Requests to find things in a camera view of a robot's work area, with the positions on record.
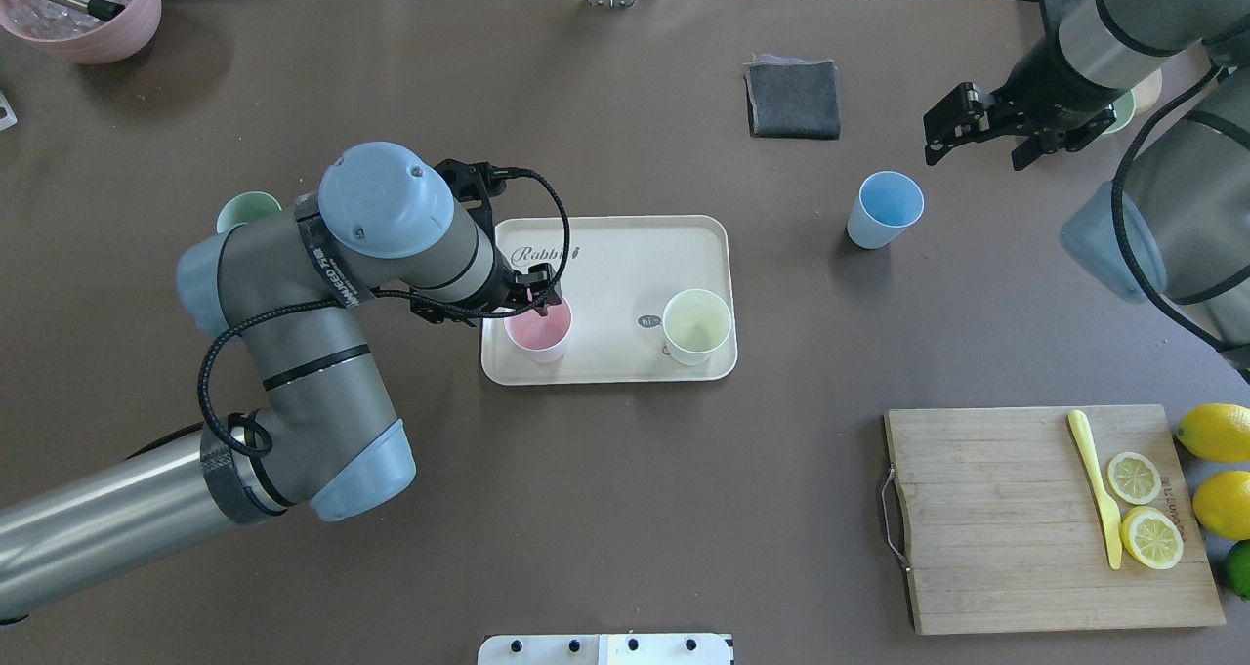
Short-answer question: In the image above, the light blue cup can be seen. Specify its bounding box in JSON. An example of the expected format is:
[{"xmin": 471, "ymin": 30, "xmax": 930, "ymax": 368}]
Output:
[{"xmin": 848, "ymin": 171, "xmax": 926, "ymax": 250}]

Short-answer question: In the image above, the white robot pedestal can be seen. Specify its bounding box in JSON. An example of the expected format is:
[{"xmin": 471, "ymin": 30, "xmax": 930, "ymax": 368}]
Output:
[{"xmin": 478, "ymin": 631, "xmax": 735, "ymax": 664}]

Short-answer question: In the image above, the wooden cup stand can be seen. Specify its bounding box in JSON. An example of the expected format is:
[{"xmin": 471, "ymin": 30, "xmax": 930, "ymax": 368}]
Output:
[{"xmin": 1131, "ymin": 69, "xmax": 1163, "ymax": 116}]

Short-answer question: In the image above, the lemon half far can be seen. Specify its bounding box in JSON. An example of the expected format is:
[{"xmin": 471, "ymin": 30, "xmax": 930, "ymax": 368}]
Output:
[{"xmin": 1106, "ymin": 451, "xmax": 1163, "ymax": 506}]

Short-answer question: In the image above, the pale yellow cup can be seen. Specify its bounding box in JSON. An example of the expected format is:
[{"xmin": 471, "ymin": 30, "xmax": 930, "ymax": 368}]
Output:
[{"xmin": 661, "ymin": 288, "xmax": 733, "ymax": 366}]

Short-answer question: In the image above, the cream rabbit tray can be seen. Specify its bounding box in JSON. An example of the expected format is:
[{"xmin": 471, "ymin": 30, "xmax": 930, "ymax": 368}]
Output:
[{"xmin": 480, "ymin": 215, "xmax": 738, "ymax": 386}]

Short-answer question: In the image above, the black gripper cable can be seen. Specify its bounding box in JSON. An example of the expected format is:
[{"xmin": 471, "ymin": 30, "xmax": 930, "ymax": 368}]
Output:
[{"xmin": 198, "ymin": 165, "xmax": 571, "ymax": 459}]

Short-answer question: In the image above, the lemon half near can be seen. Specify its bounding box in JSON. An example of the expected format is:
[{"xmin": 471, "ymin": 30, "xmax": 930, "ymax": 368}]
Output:
[{"xmin": 1120, "ymin": 506, "xmax": 1185, "ymax": 570}]

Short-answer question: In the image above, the wooden cutting board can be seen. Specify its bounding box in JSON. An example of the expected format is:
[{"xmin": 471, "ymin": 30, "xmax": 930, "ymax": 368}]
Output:
[{"xmin": 884, "ymin": 405, "xmax": 1225, "ymax": 638}]

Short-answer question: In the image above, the lemon half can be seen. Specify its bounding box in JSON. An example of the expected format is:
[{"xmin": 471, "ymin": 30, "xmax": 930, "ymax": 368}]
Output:
[
  {"xmin": 1120, "ymin": 506, "xmax": 1185, "ymax": 570},
  {"xmin": 1106, "ymin": 451, "xmax": 1163, "ymax": 506}
]

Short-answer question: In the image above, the whole yellow lemon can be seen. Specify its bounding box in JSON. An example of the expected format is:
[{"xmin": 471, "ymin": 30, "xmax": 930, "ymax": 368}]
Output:
[
  {"xmin": 1193, "ymin": 470, "xmax": 1249, "ymax": 541},
  {"xmin": 1175, "ymin": 403, "xmax": 1249, "ymax": 464}
]

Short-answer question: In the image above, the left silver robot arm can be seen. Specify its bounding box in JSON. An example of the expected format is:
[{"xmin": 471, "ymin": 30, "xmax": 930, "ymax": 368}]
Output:
[{"xmin": 1, "ymin": 143, "xmax": 563, "ymax": 625}]

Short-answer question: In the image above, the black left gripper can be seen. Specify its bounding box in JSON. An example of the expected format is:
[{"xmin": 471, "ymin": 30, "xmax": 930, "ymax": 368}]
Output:
[{"xmin": 410, "ymin": 159, "xmax": 563, "ymax": 326}]

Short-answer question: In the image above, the pink bowl with ice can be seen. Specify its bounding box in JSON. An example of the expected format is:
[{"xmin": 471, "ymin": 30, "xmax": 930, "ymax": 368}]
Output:
[{"xmin": 1, "ymin": 0, "xmax": 163, "ymax": 64}]

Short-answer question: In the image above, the pink cup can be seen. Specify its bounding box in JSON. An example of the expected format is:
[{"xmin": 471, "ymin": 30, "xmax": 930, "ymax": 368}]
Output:
[{"xmin": 504, "ymin": 301, "xmax": 574, "ymax": 365}]

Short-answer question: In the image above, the mint green bowl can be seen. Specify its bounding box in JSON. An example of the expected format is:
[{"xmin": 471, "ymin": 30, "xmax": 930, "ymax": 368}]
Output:
[{"xmin": 1103, "ymin": 90, "xmax": 1138, "ymax": 135}]

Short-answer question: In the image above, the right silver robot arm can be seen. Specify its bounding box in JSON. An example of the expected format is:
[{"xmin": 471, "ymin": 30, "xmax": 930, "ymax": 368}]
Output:
[{"xmin": 923, "ymin": 0, "xmax": 1249, "ymax": 376}]

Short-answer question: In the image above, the mint green cup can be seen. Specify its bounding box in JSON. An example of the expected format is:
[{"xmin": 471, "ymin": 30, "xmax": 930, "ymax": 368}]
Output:
[{"xmin": 216, "ymin": 190, "xmax": 283, "ymax": 233}]

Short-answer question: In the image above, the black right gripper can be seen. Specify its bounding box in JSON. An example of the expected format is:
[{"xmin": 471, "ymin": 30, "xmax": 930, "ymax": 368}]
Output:
[{"xmin": 923, "ymin": 36, "xmax": 1119, "ymax": 173}]

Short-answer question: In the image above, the yellow plastic knife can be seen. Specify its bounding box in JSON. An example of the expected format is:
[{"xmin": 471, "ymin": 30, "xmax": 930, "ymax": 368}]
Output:
[{"xmin": 1068, "ymin": 408, "xmax": 1124, "ymax": 570}]

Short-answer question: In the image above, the folded grey cloth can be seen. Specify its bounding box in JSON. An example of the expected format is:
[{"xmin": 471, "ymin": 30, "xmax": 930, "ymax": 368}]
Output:
[{"xmin": 744, "ymin": 55, "xmax": 841, "ymax": 141}]

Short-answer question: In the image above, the green lime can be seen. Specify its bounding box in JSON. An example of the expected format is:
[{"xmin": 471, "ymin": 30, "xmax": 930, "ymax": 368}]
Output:
[{"xmin": 1224, "ymin": 540, "xmax": 1250, "ymax": 603}]

